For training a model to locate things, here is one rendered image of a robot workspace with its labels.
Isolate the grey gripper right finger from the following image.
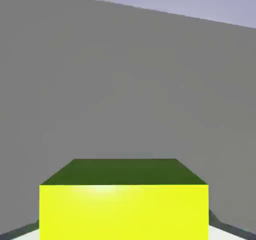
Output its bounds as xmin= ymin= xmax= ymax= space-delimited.
xmin=208 ymin=209 xmax=256 ymax=240

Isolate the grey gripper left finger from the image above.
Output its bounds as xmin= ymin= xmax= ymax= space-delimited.
xmin=0 ymin=219 xmax=40 ymax=240

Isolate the small yellow cube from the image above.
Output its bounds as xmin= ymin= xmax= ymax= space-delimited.
xmin=39 ymin=158 xmax=209 ymax=240

